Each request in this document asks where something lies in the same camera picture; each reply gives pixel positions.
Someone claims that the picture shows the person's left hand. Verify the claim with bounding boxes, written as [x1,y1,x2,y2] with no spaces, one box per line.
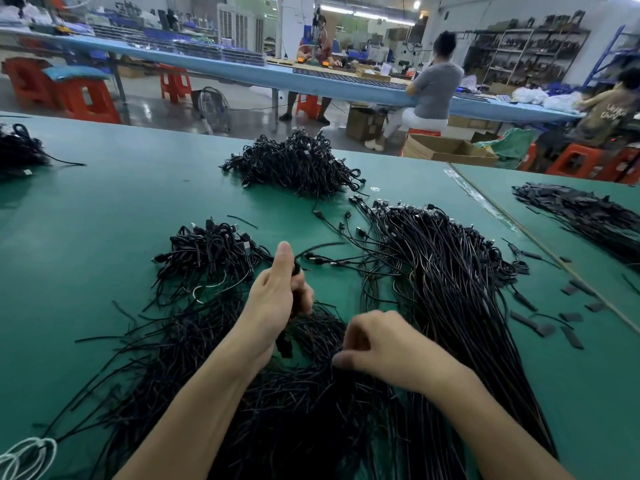
[232,241,316,371]

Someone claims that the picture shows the person's right hand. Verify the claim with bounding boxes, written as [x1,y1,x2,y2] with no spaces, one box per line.
[332,309,476,396]

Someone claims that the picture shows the single black cable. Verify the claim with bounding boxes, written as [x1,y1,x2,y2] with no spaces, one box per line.
[272,257,306,361]

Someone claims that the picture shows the small cluster of knotted cables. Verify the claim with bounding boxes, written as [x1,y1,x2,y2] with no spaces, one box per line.
[150,219,273,308]

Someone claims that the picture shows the bundle of long black cables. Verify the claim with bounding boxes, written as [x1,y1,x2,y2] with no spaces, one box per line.
[300,195,559,480]

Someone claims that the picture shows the pile of black cables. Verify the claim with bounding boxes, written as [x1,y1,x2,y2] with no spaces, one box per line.
[40,219,411,480]

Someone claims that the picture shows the heap of black cables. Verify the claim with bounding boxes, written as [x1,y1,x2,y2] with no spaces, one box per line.
[0,123,86,178]
[221,129,367,199]

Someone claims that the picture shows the spread of straight black cables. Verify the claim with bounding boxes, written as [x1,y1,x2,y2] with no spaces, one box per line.
[513,181,640,266]

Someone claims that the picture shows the person's left forearm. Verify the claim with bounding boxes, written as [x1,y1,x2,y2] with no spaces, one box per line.
[115,339,271,480]

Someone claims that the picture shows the person's right forearm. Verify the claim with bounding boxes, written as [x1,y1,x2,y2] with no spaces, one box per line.
[440,369,576,480]

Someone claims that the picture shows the scattered dark tie pieces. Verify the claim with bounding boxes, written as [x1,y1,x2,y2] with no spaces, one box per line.
[505,237,609,351]

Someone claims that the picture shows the grey floor fan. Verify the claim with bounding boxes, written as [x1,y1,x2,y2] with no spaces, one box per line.
[194,87,233,136]

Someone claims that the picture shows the red plastic stool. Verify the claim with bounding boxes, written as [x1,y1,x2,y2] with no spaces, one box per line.
[548,143,640,184]
[0,57,56,108]
[297,95,323,121]
[159,65,193,104]

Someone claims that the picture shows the small cardboard box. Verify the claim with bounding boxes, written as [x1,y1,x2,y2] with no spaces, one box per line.
[346,107,389,144]

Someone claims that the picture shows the open cardboard box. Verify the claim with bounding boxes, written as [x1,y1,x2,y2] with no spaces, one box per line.
[402,135,499,166]

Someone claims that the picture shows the long blue workbench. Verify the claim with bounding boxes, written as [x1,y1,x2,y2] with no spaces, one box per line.
[0,29,586,124]

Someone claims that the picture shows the green bag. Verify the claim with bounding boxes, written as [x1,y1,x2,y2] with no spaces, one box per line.
[478,127,541,169]

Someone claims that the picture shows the red stool with blue seat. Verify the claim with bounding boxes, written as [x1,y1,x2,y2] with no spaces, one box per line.
[43,65,121,124]

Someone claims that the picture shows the white pillar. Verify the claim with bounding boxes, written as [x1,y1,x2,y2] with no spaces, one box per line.
[278,0,316,58]

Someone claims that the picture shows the pile of white bags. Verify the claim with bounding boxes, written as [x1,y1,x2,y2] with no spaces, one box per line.
[512,85,581,111]

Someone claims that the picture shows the metal storage shelf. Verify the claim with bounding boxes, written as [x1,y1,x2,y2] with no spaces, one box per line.
[470,9,591,91]

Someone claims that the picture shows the blue metal rack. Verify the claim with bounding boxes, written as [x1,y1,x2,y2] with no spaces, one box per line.
[585,25,640,88]

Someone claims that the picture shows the bunch of white wire rings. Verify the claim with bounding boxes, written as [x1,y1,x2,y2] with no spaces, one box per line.
[0,437,58,480]

